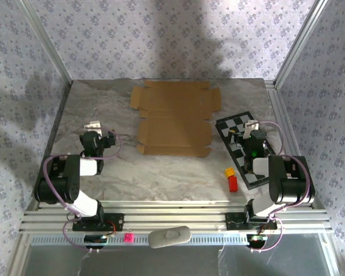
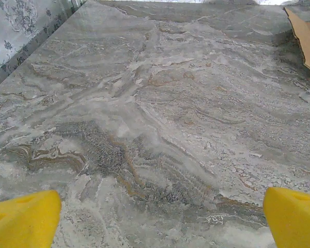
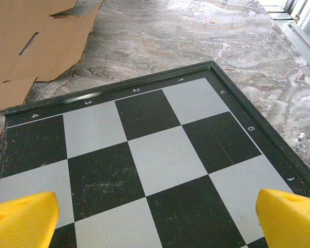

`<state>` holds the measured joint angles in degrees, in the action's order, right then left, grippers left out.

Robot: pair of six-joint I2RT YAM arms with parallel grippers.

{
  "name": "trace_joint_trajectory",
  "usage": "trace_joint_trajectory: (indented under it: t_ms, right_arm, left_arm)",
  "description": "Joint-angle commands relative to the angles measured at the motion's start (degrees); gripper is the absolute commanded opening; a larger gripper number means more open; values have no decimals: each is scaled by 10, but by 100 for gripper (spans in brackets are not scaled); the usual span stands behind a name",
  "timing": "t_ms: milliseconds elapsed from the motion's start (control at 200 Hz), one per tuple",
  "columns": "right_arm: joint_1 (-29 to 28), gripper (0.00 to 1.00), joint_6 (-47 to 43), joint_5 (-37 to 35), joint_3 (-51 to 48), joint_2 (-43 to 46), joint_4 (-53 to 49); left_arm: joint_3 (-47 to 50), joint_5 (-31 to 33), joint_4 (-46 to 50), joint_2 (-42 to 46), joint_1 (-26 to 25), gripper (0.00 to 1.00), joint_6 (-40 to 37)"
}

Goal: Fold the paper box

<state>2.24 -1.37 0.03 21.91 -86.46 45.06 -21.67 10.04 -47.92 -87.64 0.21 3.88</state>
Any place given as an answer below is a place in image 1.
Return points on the brown cardboard box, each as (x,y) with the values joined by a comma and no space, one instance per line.
(175,120)

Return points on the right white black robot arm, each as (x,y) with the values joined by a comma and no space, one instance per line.
(284,184)

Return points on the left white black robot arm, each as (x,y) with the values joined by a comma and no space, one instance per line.
(60,187)

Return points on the black white checkerboard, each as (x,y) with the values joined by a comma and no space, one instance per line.
(238,120)

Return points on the yellow toy brick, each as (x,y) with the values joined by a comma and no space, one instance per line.
(230,172)

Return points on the red toy brick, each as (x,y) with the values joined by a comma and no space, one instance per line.
(233,184)

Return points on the right small circuit board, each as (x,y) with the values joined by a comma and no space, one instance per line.
(256,239)

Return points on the small circuit board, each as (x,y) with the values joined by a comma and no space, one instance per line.
(95,239)
(256,239)

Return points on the left small circuit board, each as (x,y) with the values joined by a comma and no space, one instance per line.
(95,239)

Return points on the pink toy brick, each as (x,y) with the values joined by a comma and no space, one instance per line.
(129,238)

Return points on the grey oval stone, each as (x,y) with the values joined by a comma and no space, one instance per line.
(169,237)

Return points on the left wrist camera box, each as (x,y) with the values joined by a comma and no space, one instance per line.
(109,139)

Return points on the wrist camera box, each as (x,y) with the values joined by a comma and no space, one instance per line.
(251,129)
(109,139)

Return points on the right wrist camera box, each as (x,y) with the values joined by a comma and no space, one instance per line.
(251,129)

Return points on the aluminium side rail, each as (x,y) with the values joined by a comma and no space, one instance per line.
(284,115)

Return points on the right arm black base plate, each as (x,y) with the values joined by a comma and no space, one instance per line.
(233,221)

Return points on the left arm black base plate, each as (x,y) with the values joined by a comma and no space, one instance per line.
(115,221)

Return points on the aluminium rail frame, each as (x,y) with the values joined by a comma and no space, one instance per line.
(175,215)

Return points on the aluminium corner post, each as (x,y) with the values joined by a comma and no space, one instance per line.
(299,40)
(48,40)

